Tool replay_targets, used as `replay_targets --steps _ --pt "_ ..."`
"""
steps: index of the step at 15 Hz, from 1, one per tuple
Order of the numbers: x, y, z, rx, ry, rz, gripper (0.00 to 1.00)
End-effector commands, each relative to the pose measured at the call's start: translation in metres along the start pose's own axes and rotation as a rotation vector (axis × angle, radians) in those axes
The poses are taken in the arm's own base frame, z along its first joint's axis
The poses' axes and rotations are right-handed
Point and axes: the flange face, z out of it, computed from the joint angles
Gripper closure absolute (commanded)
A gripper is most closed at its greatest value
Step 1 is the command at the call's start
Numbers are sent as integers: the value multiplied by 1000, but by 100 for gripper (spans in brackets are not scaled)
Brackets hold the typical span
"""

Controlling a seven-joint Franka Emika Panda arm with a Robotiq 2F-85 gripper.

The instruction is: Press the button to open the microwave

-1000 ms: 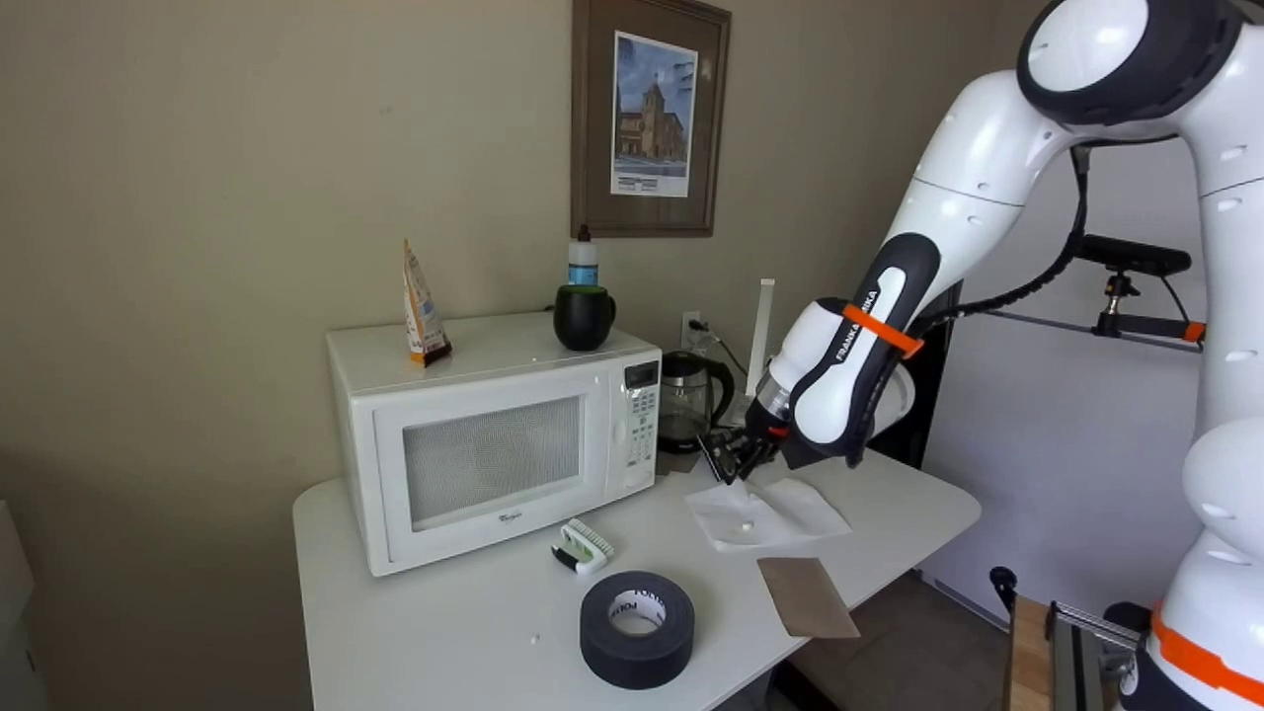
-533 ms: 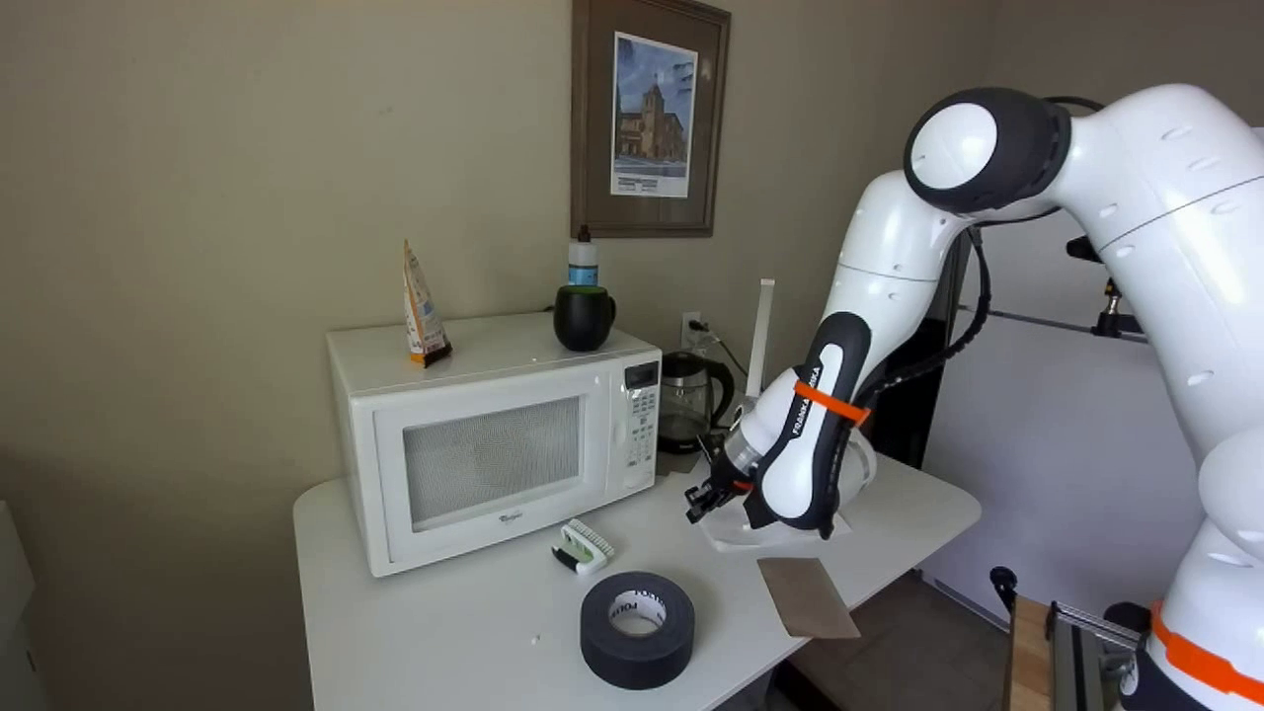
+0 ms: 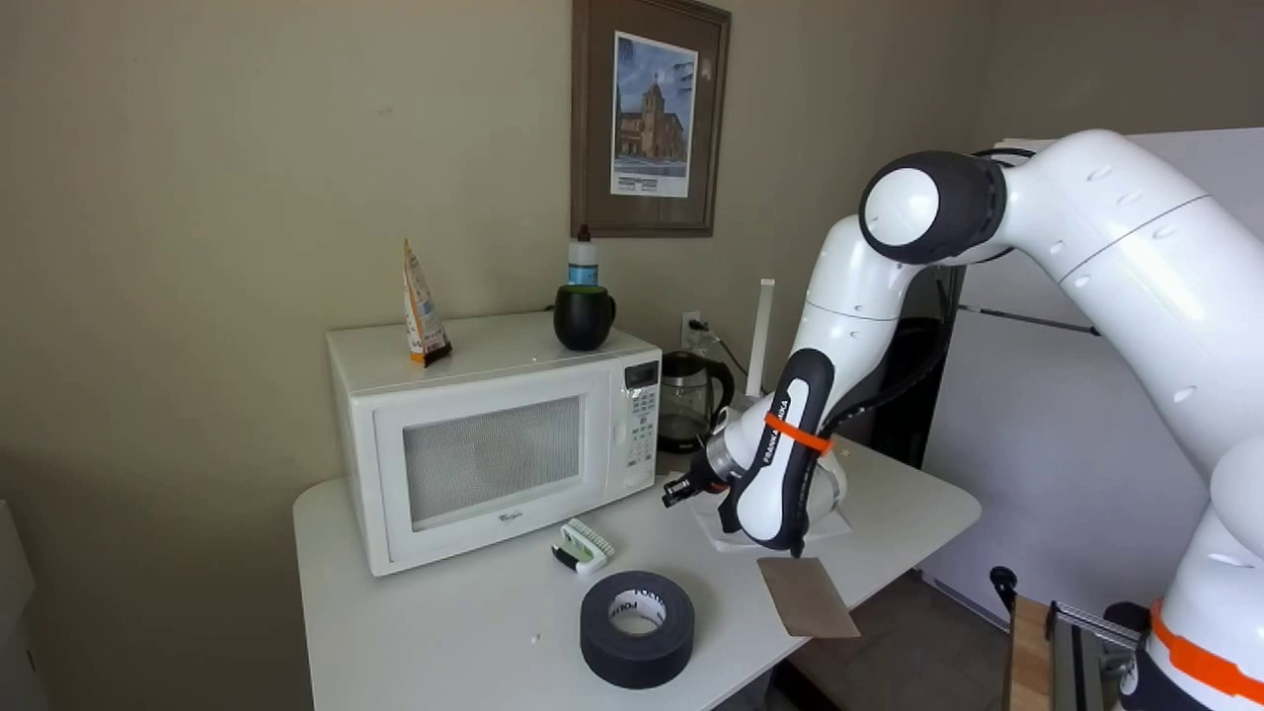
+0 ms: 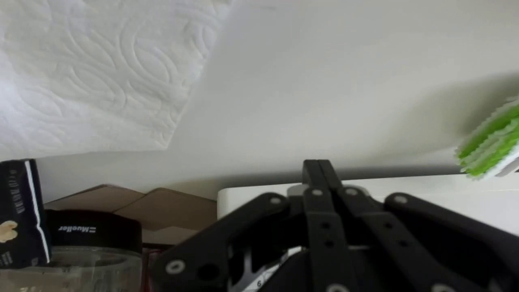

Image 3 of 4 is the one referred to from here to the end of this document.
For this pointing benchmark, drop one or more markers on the tall black cabinet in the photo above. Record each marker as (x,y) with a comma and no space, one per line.
(923,395)

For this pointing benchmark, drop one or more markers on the white microwave oven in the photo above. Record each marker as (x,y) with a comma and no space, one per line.
(486,448)

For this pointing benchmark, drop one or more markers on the metal clamp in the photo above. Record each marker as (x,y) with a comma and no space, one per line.
(1093,659)

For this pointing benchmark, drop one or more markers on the white board panel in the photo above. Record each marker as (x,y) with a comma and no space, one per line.
(1039,448)

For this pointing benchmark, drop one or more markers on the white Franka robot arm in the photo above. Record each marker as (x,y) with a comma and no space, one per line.
(1130,262)

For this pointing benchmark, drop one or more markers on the brown framed picture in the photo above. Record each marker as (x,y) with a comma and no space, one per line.
(650,115)

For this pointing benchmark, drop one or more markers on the white upright pole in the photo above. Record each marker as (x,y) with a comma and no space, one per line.
(758,336)

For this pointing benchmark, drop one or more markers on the glass electric kettle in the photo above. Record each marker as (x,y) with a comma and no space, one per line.
(689,395)

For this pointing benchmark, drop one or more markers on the black tape roll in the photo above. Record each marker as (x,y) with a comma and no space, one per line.
(608,640)

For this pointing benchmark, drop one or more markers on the white wall outlet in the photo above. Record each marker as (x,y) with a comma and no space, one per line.
(691,327)

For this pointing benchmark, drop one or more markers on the small green white box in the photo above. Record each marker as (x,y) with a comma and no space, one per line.
(582,542)

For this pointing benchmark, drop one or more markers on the brown cardboard piece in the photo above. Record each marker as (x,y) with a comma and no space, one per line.
(808,593)

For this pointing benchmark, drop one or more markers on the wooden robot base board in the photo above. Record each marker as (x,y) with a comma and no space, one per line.
(1028,655)

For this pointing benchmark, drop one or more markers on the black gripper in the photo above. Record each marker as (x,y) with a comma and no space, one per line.
(712,474)

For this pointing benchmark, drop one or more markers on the bottle with blue label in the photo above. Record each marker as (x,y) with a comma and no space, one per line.
(582,258)

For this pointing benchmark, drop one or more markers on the black mug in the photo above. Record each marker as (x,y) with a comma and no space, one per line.
(582,316)

